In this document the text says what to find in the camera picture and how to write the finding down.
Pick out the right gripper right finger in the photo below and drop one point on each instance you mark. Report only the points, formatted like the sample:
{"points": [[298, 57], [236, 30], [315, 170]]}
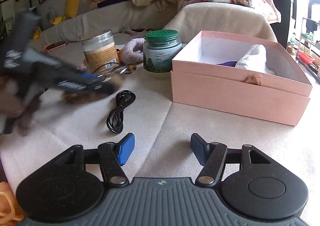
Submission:
{"points": [[212, 157]]}

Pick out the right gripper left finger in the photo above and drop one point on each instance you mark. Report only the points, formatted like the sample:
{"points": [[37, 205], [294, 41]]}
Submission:
{"points": [[112, 157]]}

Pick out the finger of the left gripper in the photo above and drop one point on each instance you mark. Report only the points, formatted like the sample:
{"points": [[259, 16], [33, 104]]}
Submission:
{"points": [[86, 83]]}

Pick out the purple pink sponge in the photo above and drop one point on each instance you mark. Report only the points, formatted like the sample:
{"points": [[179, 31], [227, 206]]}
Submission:
{"points": [[229, 63]]}

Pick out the white paper towel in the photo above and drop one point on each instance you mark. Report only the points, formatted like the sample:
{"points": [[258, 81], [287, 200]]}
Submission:
{"points": [[255, 60]]}

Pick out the person's left hand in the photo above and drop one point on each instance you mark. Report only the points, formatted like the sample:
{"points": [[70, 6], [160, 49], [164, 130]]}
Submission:
{"points": [[12, 106]]}

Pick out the clear plastic jar brown label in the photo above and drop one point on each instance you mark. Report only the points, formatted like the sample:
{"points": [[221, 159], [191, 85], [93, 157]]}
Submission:
{"points": [[100, 51]]}

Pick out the lavender fluffy scrunchie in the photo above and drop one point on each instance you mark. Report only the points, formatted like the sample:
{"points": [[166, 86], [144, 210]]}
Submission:
{"points": [[132, 52]]}

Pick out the green lid glass jar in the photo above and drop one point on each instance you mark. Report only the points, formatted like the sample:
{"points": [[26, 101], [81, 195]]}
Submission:
{"points": [[159, 48]]}

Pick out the pink cardboard box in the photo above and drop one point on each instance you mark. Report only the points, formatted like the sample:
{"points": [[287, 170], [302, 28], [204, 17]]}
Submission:
{"points": [[201, 78]]}

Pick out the yellow plush pillow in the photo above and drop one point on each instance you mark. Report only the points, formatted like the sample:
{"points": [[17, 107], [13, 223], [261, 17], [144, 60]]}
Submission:
{"points": [[71, 8]]}

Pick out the beige sofa throw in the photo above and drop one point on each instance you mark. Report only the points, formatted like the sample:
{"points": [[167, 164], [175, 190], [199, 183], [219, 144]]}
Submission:
{"points": [[219, 17]]}

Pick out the red plastic basin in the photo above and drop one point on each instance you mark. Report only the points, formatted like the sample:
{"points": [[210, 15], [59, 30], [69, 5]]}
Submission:
{"points": [[305, 57]]}

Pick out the white metal shelf rack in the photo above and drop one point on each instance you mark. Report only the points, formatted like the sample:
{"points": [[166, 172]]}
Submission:
{"points": [[305, 37]]}

